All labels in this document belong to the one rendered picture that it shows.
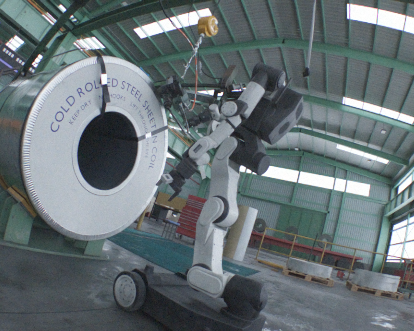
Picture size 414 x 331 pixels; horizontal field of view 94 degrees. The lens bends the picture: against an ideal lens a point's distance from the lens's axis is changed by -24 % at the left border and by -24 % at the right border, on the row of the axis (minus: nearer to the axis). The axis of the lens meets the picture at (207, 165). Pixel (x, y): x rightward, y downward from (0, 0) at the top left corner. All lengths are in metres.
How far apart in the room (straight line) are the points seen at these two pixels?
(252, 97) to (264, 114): 0.15
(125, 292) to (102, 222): 0.59
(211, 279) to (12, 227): 1.16
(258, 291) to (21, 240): 1.35
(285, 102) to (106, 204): 1.25
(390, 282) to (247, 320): 5.30
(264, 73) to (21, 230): 1.61
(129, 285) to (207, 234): 0.46
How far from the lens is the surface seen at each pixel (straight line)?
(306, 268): 5.81
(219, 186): 1.29
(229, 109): 1.17
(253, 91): 1.22
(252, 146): 1.28
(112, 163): 1.95
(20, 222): 1.63
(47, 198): 1.44
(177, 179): 1.19
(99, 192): 1.62
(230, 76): 2.73
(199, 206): 6.63
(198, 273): 1.21
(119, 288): 1.33
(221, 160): 1.31
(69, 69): 1.43
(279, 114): 1.32
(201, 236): 1.26
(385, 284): 6.17
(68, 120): 1.43
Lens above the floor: 0.53
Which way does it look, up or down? 14 degrees up
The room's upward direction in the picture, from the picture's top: 18 degrees clockwise
